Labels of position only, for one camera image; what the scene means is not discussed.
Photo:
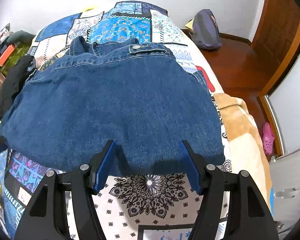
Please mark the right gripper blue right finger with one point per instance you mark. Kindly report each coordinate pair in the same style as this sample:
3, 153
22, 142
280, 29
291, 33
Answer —
194, 166

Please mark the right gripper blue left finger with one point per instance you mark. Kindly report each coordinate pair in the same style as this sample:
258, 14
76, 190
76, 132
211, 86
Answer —
101, 164

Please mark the blue denim jacket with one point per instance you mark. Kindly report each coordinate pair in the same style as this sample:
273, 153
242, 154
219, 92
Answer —
135, 94

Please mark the blue patchwork bedspread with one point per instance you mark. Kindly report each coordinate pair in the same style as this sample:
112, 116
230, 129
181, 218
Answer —
126, 202

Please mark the tan fleece blanket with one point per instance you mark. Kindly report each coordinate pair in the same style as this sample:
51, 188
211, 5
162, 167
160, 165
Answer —
243, 149

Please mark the pink croc shoe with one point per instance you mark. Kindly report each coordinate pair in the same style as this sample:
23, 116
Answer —
268, 138

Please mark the white hard suitcase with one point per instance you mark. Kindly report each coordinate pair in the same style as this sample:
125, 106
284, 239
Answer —
285, 175

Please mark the white sliding wardrobe door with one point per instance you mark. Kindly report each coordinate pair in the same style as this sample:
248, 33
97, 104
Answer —
285, 105

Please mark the purple grey backpack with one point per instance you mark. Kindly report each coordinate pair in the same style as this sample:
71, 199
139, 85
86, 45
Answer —
203, 30

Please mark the black garment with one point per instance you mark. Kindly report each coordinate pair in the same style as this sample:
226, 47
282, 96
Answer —
14, 82

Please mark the green patterned storage box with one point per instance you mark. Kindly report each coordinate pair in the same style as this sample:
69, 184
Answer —
20, 49

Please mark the orange box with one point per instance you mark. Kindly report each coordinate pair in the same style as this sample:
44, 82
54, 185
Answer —
6, 54

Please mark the brown wooden door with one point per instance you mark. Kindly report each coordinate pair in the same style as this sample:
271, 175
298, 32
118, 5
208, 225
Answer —
277, 40

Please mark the dark green cushion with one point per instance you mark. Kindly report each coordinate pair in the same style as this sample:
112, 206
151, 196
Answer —
20, 36

